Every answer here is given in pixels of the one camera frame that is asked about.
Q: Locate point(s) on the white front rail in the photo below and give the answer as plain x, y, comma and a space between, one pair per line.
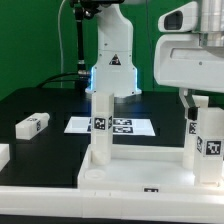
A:
58, 202

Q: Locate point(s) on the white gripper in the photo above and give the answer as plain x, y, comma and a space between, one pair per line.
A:
190, 52

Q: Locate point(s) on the black camera stand pole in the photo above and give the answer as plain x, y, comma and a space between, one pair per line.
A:
80, 43

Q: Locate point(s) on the white left side block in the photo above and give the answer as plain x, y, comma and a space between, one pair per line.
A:
4, 155

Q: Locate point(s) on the white sheet with markers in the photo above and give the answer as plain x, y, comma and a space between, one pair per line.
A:
121, 126

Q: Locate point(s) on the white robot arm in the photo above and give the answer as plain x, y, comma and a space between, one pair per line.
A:
114, 70

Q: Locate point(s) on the white desk tabletop tray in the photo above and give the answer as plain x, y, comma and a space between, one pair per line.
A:
135, 168

